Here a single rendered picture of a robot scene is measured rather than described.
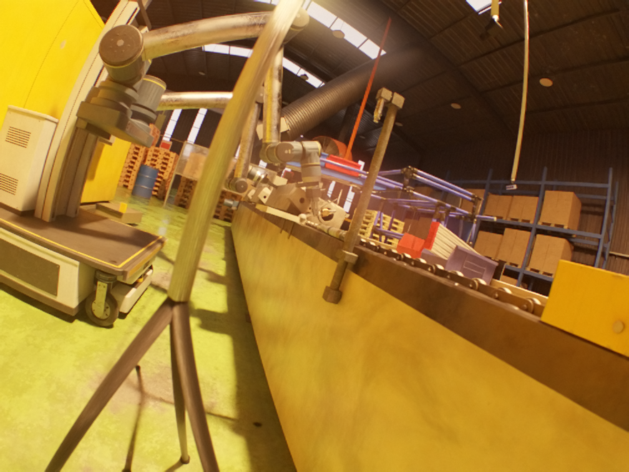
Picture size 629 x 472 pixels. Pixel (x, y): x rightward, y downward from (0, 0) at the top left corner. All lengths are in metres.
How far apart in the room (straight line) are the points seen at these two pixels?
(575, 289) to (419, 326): 0.29
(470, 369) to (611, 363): 0.21
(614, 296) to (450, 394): 0.28
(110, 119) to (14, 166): 0.69
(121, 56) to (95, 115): 0.35
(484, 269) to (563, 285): 1.01
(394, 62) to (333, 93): 2.97
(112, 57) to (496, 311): 1.42
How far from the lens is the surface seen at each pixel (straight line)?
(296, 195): 1.64
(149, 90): 2.02
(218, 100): 2.43
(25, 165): 1.83
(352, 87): 10.17
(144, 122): 2.00
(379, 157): 0.82
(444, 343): 0.50
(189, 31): 1.44
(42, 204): 1.87
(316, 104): 9.45
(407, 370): 0.55
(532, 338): 0.41
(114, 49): 1.37
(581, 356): 0.39
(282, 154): 1.48
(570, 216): 10.61
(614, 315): 0.38
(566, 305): 0.40
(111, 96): 1.59
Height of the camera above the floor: 0.79
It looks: 2 degrees down
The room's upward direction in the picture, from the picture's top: 19 degrees clockwise
